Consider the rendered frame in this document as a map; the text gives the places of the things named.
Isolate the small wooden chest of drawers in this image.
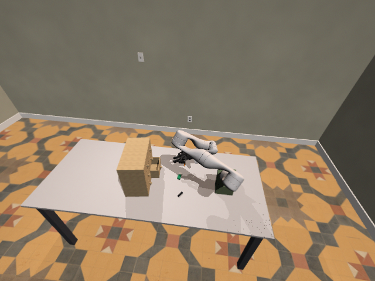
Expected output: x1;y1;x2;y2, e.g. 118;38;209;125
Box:
117;138;150;197

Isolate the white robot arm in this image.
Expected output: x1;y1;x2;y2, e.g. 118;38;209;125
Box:
172;130;244;191

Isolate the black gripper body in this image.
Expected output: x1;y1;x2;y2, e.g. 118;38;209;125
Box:
182;153;192;160

